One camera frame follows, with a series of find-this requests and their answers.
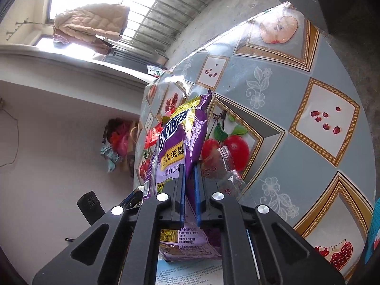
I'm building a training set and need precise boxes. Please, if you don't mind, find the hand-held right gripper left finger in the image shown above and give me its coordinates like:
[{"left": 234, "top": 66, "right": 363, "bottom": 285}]
[{"left": 32, "top": 165, "right": 187, "bottom": 285}]

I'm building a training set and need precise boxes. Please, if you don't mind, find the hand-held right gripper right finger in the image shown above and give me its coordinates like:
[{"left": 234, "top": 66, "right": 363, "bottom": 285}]
[{"left": 194, "top": 162, "right": 346, "bottom": 285}]

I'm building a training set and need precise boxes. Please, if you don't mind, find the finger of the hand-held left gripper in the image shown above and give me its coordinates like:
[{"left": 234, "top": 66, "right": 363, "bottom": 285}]
[{"left": 123, "top": 188, "right": 144, "bottom": 211}]

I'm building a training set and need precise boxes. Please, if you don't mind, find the purple snack bag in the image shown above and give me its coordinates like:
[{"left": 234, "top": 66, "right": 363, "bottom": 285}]
[{"left": 142, "top": 88, "right": 223, "bottom": 263}]

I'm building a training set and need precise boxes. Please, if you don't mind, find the red snack packet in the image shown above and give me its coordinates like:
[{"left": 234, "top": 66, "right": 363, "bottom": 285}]
[{"left": 144, "top": 126, "right": 162, "bottom": 149}]

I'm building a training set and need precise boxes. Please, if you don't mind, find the blue plastic basket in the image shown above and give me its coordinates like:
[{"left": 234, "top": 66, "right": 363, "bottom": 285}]
[{"left": 365, "top": 197, "right": 380, "bottom": 265}]

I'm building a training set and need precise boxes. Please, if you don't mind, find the clear plastic wrapper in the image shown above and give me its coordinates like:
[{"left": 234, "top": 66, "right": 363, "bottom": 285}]
[{"left": 202, "top": 145, "right": 247, "bottom": 202}]

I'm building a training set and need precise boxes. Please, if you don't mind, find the pile of colourful bags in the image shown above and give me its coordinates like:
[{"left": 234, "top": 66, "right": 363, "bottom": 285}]
[{"left": 100, "top": 118, "right": 140, "bottom": 179}]

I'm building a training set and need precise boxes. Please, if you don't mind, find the printed paper leaflet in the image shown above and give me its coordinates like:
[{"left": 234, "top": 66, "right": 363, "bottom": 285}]
[{"left": 154, "top": 255, "right": 226, "bottom": 285}]

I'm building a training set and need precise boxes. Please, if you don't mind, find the fruit print tablecloth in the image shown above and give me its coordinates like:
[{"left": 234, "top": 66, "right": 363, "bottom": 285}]
[{"left": 133, "top": 1, "right": 375, "bottom": 280}]

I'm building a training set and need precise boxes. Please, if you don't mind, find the green white small box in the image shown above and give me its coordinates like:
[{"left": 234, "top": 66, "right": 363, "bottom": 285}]
[{"left": 147, "top": 65, "right": 167, "bottom": 78}]

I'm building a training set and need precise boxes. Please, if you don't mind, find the dark ribbed panel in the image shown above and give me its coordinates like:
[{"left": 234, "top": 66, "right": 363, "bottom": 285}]
[{"left": 102, "top": 47, "right": 170, "bottom": 72}]

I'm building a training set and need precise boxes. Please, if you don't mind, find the beige quilted jacket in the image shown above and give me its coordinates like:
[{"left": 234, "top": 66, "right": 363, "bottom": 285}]
[{"left": 53, "top": 3, "right": 131, "bottom": 55}]

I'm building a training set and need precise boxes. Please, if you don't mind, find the metal window grille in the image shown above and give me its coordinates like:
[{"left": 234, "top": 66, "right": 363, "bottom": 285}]
[{"left": 119, "top": 0, "right": 271, "bottom": 51}]

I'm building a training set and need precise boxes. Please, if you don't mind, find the thin wall cable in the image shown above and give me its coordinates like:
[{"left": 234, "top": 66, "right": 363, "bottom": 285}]
[{"left": 0, "top": 98, "right": 20, "bottom": 168}]

